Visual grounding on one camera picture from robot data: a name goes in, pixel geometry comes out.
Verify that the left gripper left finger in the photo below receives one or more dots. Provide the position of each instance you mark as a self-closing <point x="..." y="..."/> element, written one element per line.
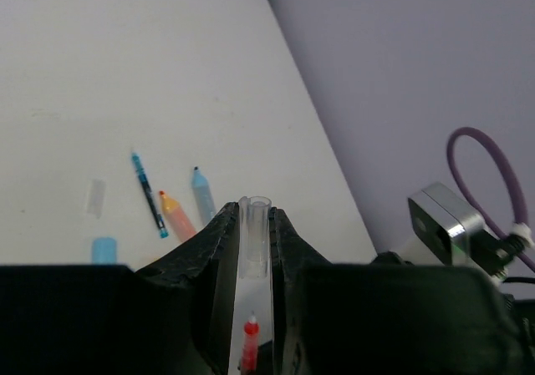
<point x="173" y="316"/>

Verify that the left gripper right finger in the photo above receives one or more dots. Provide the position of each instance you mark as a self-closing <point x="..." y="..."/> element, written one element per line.
<point x="322" y="312"/>

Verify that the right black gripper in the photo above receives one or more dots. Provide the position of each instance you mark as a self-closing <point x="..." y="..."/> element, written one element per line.
<point x="518" y="320"/>

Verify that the red pen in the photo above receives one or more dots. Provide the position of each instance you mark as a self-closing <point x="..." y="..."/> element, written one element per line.
<point x="248" y="360"/>

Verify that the teal pen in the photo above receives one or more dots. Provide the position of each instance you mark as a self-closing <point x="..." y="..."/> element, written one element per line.
<point x="148" y="194"/>

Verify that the light blue highlighter cap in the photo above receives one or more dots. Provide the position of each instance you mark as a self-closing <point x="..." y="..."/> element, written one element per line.
<point x="104" y="251"/>

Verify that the clear pen cap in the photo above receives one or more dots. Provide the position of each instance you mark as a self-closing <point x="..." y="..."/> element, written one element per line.
<point x="95" y="198"/>
<point x="253" y="236"/>

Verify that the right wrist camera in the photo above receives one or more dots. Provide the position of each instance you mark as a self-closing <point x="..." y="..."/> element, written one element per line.
<point x="447" y="230"/>

